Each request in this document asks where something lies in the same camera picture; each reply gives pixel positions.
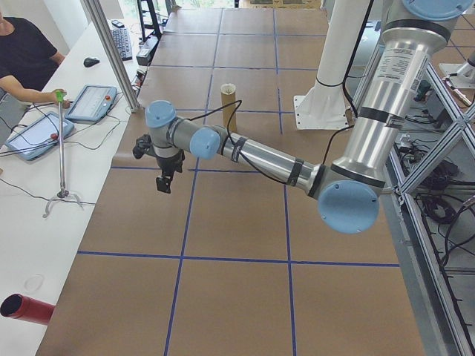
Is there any metal grabber tool green handle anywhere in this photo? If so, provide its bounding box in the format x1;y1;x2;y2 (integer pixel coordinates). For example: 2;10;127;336
42;88;85;219

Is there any person's right forearm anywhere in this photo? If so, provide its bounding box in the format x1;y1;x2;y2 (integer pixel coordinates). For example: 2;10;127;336
0;76;56;105

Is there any person's right hand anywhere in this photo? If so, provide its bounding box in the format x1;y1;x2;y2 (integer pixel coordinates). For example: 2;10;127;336
51;88;71;109

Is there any brown cardboard tube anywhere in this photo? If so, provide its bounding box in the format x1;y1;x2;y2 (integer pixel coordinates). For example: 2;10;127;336
220;83;238;132

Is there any blue grey teach pendant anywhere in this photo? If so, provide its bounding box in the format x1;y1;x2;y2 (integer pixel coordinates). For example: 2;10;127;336
65;84;119;125
4;111;76;162

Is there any black device box with label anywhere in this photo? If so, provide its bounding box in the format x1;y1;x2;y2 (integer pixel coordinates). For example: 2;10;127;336
135;36;160;67

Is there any black keyboard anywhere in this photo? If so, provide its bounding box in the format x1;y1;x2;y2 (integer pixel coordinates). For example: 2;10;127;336
111;26;134;62

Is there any white desk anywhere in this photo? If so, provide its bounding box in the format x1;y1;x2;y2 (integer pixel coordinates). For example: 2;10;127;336
0;20;134;356

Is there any black metal stand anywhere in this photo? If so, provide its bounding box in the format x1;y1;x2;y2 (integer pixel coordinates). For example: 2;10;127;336
135;0;175;42

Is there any red tube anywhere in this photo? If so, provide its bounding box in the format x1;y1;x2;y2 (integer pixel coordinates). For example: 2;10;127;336
0;292;56;326

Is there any person in black shirt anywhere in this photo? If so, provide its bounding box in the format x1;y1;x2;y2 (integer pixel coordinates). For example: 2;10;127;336
0;16;67;90

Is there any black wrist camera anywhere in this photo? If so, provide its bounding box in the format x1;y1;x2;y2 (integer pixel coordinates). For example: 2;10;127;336
132;133;154;160

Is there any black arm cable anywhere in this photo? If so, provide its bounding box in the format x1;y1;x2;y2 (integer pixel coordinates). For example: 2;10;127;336
183;0;376;185

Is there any aluminium profile post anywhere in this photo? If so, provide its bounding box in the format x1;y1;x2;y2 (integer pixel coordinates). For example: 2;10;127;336
82;0;143;114

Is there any white pedestal column with plate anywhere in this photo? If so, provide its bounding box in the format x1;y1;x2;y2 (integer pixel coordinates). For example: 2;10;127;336
292;0;376;131

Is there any V-shaped metal bar frame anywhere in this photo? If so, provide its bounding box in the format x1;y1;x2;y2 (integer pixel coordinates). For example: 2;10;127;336
348;55;475;356

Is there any white square base plate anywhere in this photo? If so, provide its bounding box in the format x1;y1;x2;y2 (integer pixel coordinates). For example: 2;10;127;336
439;62;468;81

